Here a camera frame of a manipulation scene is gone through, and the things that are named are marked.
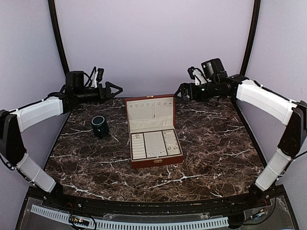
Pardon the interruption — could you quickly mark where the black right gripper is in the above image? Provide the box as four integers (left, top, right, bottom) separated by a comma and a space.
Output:
175, 80, 219, 102

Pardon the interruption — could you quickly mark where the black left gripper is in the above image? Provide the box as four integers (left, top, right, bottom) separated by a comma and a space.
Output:
75, 81, 123, 104

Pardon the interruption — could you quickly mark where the red jewelry box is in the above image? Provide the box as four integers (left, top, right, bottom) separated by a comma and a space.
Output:
125, 94, 184, 169

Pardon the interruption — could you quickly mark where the red jewelry tray insert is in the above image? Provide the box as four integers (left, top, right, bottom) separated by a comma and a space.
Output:
130, 129, 182, 161

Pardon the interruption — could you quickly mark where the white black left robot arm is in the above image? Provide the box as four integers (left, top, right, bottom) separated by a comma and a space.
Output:
0, 68, 123, 209

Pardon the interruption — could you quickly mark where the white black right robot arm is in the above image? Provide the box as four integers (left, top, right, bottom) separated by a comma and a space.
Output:
175, 58, 307, 208

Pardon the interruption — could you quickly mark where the dark green ceramic mug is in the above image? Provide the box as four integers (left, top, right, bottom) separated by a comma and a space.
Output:
91, 116, 109, 139

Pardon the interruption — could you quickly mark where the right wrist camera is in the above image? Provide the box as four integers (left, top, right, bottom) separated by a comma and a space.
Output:
188, 67, 208, 86

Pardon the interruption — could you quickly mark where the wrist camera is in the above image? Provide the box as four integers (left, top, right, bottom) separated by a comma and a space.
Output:
188, 67, 208, 86
89, 67, 105, 88

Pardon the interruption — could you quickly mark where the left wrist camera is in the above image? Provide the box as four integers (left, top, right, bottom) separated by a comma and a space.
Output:
89, 67, 105, 88

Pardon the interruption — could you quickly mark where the black left frame post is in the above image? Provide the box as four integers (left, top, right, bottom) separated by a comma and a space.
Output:
47, 0, 70, 75

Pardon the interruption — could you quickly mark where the black frame post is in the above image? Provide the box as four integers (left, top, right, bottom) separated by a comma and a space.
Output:
47, 0, 70, 75
240, 0, 261, 75

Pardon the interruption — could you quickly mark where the black right frame post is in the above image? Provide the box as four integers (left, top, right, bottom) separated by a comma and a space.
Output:
240, 0, 261, 75

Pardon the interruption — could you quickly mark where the black front table rail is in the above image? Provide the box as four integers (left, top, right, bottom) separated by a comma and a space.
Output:
26, 184, 286, 218

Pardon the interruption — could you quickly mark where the white slotted cable duct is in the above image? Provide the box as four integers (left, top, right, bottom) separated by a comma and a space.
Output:
30, 205, 229, 230

